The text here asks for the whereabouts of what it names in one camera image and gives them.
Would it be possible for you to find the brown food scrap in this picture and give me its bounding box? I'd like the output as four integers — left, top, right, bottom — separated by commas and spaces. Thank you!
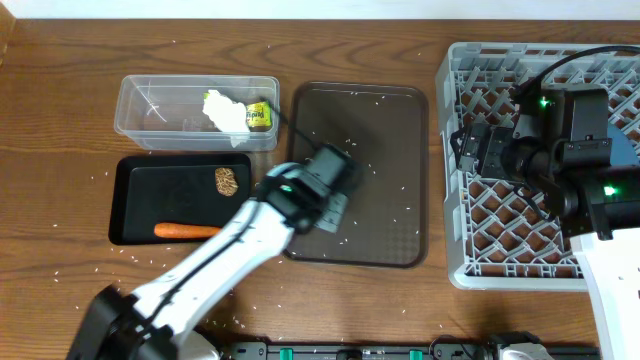
215, 167, 239, 197

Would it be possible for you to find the foil snack wrapper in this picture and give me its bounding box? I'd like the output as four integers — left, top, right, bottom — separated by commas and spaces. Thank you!
246, 101, 273, 132

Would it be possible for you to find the white napkin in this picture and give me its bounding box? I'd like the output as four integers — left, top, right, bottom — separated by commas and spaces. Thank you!
202, 90, 250, 148

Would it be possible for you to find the blue plate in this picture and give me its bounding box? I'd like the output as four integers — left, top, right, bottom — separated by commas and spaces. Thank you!
607, 124, 639, 166

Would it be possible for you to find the orange carrot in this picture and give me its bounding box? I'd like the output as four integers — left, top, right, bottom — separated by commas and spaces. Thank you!
154, 223, 220, 239

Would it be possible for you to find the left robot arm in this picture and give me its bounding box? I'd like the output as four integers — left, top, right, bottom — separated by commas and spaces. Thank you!
67, 144, 362, 359

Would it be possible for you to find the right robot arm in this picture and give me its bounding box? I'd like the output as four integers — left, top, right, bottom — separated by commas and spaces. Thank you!
450, 84, 639, 359

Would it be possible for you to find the grey dishwasher rack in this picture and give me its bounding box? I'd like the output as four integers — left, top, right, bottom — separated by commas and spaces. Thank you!
434, 41, 640, 293

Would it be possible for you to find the brown serving tray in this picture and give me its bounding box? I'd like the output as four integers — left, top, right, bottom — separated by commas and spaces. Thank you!
286, 82, 429, 268

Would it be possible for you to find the black plastic bin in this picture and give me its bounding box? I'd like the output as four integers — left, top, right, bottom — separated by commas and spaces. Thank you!
108, 153, 252, 246

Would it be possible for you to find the clear plastic bin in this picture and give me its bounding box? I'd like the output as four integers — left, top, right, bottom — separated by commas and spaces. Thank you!
114, 75, 280, 152

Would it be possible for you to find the black rail at table edge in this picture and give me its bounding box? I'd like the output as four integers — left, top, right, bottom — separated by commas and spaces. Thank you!
196, 327, 601, 360

